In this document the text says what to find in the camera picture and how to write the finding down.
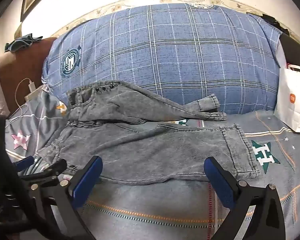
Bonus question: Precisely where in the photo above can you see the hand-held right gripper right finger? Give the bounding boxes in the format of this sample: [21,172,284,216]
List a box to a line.
[203,156,287,240]

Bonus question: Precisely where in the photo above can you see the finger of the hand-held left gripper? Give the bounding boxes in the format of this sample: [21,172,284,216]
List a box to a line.
[13,156,35,172]
[19,159,67,181]

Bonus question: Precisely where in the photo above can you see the grey denim pants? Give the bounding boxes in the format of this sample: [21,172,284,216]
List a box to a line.
[36,80,262,185]

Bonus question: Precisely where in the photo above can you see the brown headboard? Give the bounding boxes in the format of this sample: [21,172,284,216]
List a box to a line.
[0,37,58,110]

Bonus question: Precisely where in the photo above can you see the blue plaid pillow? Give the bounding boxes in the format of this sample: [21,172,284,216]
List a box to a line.
[41,2,283,115]

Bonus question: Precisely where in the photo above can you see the grey printed bed sheet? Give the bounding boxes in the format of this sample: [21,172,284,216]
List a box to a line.
[5,87,300,240]

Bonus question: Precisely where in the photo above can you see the teal cloth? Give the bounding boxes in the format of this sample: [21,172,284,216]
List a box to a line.
[4,33,43,53]

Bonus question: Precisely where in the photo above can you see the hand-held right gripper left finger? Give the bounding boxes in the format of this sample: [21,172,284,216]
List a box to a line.
[27,155,103,240]

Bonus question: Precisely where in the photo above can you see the white charging cable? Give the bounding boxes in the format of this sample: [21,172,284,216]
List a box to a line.
[5,78,37,128]

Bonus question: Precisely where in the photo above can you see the white paper bag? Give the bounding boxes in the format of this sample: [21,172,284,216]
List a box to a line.
[274,64,300,133]

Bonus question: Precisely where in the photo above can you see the beige power bank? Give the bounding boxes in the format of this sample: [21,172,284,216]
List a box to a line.
[24,85,44,101]

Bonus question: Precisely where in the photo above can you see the framed wall picture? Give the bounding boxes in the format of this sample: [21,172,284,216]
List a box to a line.
[20,0,58,22]

